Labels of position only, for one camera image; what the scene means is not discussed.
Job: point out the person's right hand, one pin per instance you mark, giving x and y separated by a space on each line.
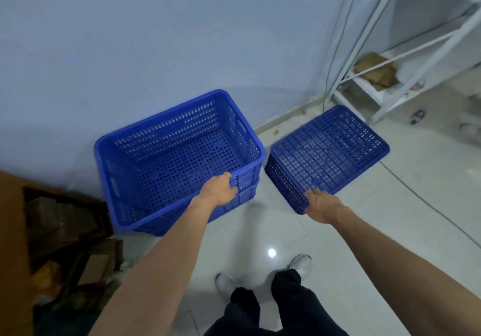
323 206

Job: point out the person's left hand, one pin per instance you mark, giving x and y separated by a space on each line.
216 193

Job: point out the person's left thumb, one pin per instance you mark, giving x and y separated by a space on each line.
233 192

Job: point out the person's right thumb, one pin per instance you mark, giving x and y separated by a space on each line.
311 196

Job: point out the blue perforated plastic crate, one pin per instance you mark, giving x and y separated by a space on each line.
171 228
180 151
327 148

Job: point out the person's right forearm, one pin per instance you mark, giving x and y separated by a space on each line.
394 272

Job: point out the person's left forearm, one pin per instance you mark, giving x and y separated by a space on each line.
161 272

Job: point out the person's right white shoe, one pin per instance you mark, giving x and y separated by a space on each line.
302 264

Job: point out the person's white shoe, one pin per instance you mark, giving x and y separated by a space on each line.
302 264
225 285

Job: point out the person's left white shoe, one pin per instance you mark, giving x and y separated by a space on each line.
225 285

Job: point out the person's black trousers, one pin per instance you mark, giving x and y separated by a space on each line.
293 309

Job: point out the black and white slipper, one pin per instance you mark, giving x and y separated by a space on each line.
417 116

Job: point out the flattened brown cardboard pieces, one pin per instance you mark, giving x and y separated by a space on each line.
377 70

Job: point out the white metal shelf rack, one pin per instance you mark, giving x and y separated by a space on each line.
379 65

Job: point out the small brown cardboard box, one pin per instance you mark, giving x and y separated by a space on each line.
94 270

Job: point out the large brown cardboard box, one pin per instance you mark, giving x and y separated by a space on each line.
13 256

